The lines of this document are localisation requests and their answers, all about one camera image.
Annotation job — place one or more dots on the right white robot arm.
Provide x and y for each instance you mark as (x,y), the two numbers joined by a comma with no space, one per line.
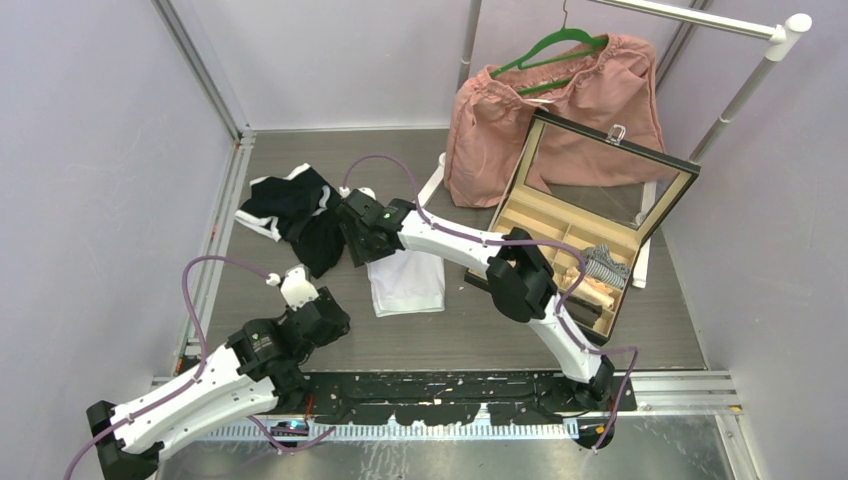
(519,279)

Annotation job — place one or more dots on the dark rolled underwear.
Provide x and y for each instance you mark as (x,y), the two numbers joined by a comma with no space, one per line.
(583,312)

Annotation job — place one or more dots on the grey striped rolled underwear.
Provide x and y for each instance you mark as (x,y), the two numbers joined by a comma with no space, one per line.
(601,266)

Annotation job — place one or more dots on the pink hanging shorts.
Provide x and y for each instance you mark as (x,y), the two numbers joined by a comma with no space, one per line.
(492,112)

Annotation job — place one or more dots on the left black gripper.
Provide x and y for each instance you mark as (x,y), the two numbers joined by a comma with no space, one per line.
(342,329)

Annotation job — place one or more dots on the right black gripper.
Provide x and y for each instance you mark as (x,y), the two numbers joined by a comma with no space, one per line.
(359,252)

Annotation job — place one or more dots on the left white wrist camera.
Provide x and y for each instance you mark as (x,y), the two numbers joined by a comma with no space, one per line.
(295,286)

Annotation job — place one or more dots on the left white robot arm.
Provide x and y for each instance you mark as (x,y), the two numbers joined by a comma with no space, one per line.
(255,371)

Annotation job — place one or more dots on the black white-trimmed underwear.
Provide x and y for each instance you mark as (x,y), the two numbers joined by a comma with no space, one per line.
(298,209)

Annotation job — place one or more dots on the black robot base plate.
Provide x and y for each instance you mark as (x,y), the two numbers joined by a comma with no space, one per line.
(441,398)

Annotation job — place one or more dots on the white black-trimmed underwear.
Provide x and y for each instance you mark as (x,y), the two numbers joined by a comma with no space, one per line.
(407,282)

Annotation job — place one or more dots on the black compartment storage box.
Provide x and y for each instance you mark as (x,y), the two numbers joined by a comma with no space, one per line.
(582,187)

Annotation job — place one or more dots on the beige rolled underwear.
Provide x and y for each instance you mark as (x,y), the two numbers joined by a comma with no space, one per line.
(589,289)

